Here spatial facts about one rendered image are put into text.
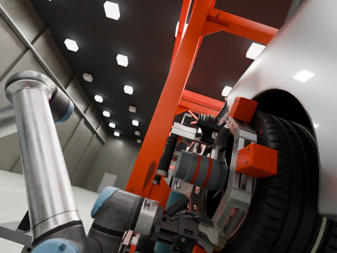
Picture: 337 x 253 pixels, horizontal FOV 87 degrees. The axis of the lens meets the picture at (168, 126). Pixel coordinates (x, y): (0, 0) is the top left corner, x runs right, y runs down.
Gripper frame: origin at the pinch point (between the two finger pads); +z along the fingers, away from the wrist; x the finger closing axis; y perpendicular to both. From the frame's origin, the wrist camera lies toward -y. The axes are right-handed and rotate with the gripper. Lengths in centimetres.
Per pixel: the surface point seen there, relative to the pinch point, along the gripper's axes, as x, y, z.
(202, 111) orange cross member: -43, -324, 32
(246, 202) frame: 11.0, -3.3, 3.9
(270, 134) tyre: 28.8, -17.2, 7.7
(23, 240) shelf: -25, 4, -58
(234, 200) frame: 10.4, -3.2, 0.5
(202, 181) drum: -0.5, -23.2, -3.9
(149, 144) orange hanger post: -19, -72, -33
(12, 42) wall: -101, -674, -731
